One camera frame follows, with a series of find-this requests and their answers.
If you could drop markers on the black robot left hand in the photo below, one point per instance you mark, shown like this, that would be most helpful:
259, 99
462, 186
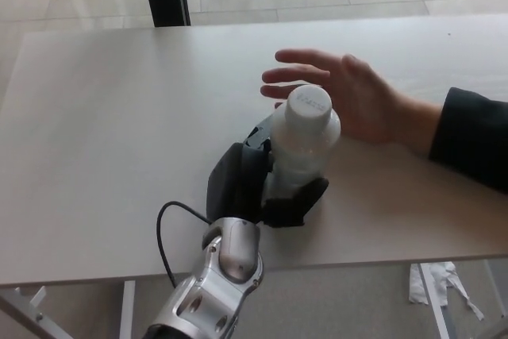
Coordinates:
238, 184

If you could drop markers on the person's bare hand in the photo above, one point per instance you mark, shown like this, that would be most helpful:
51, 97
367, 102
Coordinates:
365, 97

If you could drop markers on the white plastic bottle with cap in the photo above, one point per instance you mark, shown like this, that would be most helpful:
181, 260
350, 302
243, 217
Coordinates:
302, 144

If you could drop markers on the person's forearm in dark sleeve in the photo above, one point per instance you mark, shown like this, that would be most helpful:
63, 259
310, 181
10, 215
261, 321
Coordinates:
476, 136

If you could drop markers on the white table leg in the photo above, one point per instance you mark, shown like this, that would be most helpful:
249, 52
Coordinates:
128, 311
434, 303

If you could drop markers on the crumpled white paper scrap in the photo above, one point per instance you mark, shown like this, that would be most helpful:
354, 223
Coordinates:
416, 289

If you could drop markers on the grey diagonal table brace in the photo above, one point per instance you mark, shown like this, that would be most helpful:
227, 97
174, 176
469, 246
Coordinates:
33, 323

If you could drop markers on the white metal table bracket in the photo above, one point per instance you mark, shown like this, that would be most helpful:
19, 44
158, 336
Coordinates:
36, 298

